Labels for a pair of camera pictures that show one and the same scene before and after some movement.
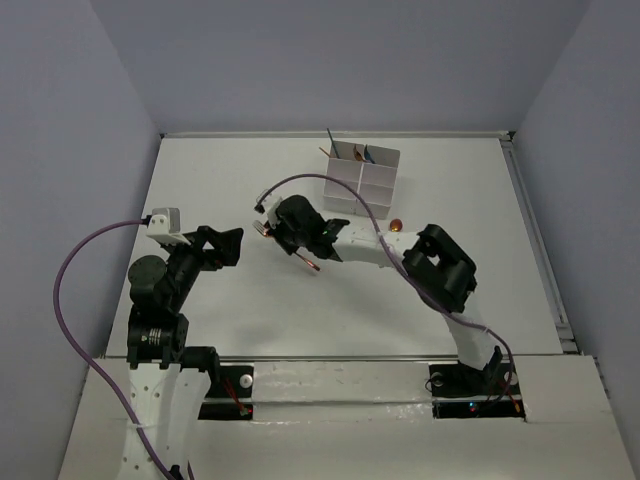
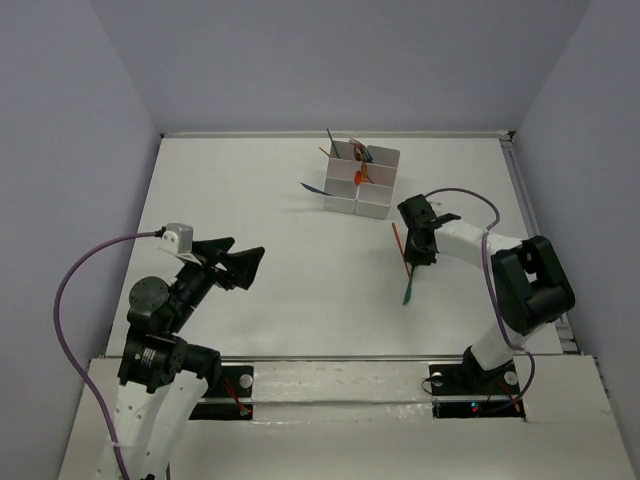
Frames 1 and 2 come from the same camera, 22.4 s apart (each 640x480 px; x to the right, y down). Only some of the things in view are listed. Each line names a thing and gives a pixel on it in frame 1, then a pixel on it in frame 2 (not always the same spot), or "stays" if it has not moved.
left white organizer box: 346,167 stays
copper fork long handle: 264,229 -> 364,165
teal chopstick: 333,143 stays
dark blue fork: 367,155 stays
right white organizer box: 377,182 stays
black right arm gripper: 290,247 -> 414,256
